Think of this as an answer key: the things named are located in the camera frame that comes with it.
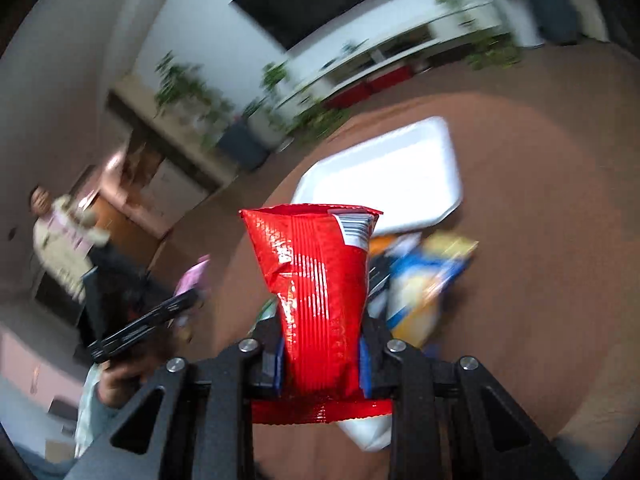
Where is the blue yellow snack bag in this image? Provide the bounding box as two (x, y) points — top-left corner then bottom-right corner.
(367, 230), (478, 348)

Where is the right potted plant dark pot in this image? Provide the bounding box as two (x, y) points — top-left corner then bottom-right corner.
(464, 0), (584, 47)

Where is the operator left hand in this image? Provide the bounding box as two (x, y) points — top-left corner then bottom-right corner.
(96, 342), (174, 408)

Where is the pink snack packet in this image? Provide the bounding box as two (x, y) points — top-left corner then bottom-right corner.
(174, 255), (209, 297)

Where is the white red snack bag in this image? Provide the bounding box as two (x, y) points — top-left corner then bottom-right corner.
(337, 415), (393, 452)

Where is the white plastic tray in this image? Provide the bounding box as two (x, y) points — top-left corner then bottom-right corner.
(291, 116), (463, 236)

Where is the white tv console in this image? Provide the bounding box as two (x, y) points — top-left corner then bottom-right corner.
(276, 1), (503, 108)

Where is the potted plant dark pot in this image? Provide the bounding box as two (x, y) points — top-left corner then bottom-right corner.
(153, 51), (271, 172)
(464, 0), (584, 47)

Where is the person in beige jacket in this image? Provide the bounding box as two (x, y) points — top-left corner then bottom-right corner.
(28, 185), (146, 304)

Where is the potted plant white pot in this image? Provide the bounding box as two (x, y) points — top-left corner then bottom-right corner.
(242, 62), (296, 151)

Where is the red chip bag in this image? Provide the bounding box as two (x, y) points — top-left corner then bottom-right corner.
(240, 204), (393, 425)

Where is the wooden cabinet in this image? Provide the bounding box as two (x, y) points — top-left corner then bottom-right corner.
(74, 74), (239, 241)

